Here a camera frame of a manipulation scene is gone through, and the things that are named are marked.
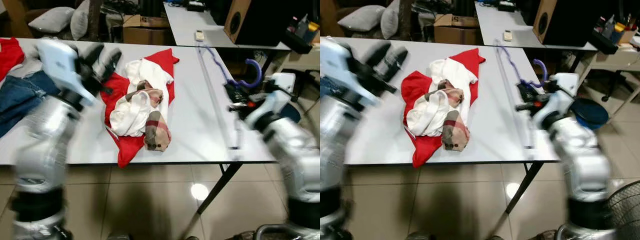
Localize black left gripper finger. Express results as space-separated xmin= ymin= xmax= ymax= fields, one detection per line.
xmin=82 ymin=44 xmax=106 ymax=67
xmin=385 ymin=46 xmax=409 ymax=80
xmin=367 ymin=41 xmax=392 ymax=66
xmin=100 ymin=48 xmax=122 ymax=82

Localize purple plastic hanger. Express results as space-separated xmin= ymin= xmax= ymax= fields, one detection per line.
xmin=198 ymin=44 xmax=264 ymax=91
xmin=496 ymin=44 xmax=548 ymax=90

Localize red shirt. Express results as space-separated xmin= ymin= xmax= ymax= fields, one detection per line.
xmin=100 ymin=48 xmax=180 ymax=169
xmin=400 ymin=48 xmax=487 ymax=169

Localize long clear plastic rod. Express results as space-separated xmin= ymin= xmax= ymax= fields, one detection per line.
xmin=494 ymin=41 xmax=533 ymax=150

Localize grey pillow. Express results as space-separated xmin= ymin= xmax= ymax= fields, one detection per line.
xmin=28 ymin=6 xmax=76 ymax=34
xmin=337 ymin=5 xmax=386 ymax=32
xmin=380 ymin=0 xmax=401 ymax=40
xmin=70 ymin=0 xmax=92 ymax=41

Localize blue round stool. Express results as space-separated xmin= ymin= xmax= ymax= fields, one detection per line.
xmin=570 ymin=98 xmax=610 ymax=132
xmin=280 ymin=102 xmax=302 ymax=124

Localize printed cardboard box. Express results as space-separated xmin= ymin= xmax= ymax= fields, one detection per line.
xmin=433 ymin=13 xmax=483 ymax=46
xmin=122 ymin=14 xmax=175 ymax=46

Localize blue jeans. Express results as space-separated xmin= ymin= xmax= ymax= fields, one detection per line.
xmin=0 ymin=70 xmax=62 ymax=139
xmin=320 ymin=75 xmax=347 ymax=99

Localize black organizer tray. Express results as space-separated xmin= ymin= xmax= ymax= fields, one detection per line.
xmin=591 ymin=14 xmax=638 ymax=55
xmin=286 ymin=14 xmax=321 ymax=55

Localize wooden black speaker box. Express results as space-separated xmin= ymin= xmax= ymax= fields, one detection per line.
xmin=532 ymin=0 xmax=608 ymax=47
xmin=223 ymin=0 xmax=301 ymax=47

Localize black metal table leg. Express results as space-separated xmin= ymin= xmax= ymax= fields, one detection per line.
xmin=500 ymin=161 xmax=545 ymax=217
xmin=196 ymin=162 xmax=244 ymax=217

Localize red cloth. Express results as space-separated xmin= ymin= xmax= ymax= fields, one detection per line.
xmin=0 ymin=37 xmax=25 ymax=82

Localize black fan grille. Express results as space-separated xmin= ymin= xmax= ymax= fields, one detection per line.
xmin=602 ymin=179 xmax=640 ymax=240

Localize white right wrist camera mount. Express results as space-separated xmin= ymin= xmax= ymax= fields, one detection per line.
xmin=532 ymin=72 xmax=580 ymax=130
xmin=244 ymin=72 xmax=297 ymax=132

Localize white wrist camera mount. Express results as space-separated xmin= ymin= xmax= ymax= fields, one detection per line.
xmin=36 ymin=39 xmax=97 ymax=107
xmin=320 ymin=37 xmax=381 ymax=108
xmin=532 ymin=72 xmax=580 ymax=130
xmin=244 ymin=72 xmax=297 ymax=132

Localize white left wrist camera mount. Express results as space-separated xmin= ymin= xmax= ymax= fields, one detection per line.
xmin=320 ymin=37 xmax=381 ymax=108
xmin=36 ymin=39 xmax=97 ymax=107

